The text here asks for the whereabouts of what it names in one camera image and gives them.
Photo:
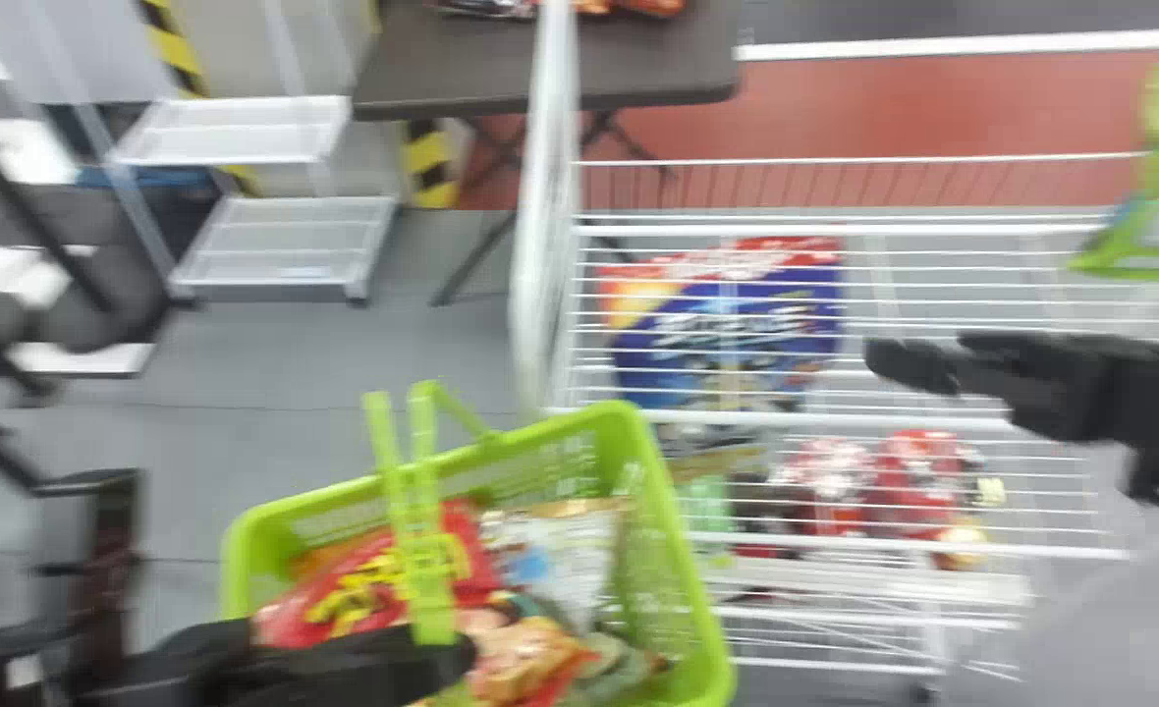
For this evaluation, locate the blue snack packet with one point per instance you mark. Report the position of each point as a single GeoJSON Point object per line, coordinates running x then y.
{"type": "Point", "coordinates": [727, 329]}

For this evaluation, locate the orange snack packet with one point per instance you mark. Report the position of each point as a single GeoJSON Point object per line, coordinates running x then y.
{"type": "Point", "coordinates": [521, 663]}

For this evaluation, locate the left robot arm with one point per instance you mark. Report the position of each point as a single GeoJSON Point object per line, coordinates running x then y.
{"type": "Point", "coordinates": [324, 673]}

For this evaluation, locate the green snack packet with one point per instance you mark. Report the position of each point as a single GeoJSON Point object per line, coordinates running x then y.
{"type": "Point", "coordinates": [1154, 167]}

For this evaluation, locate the striped post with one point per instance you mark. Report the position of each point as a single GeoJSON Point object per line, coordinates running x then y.
{"type": "Point", "coordinates": [177, 49]}
{"type": "Point", "coordinates": [430, 162]}

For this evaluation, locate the dark side table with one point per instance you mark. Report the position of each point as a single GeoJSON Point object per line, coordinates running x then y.
{"type": "Point", "coordinates": [501, 64]}

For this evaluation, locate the green basket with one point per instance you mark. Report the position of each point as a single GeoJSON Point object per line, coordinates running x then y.
{"type": "Point", "coordinates": [638, 462]}

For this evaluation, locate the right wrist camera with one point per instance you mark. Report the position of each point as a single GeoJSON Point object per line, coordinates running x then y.
{"type": "Point", "coordinates": [1051, 388]}

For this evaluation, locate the white snack packet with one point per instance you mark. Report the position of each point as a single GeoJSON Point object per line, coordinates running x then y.
{"type": "Point", "coordinates": [565, 560]}

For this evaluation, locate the white shelf trolley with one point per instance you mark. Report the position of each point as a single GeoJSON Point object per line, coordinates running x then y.
{"type": "Point", "coordinates": [275, 245]}

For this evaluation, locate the red snack packet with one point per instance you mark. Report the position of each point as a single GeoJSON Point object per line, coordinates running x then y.
{"type": "Point", "coordinates": [825, 486]}
{"type": "Point", "coordinates": [923, 481]}
{"type": "Point", "coordinates": [354, 589]}

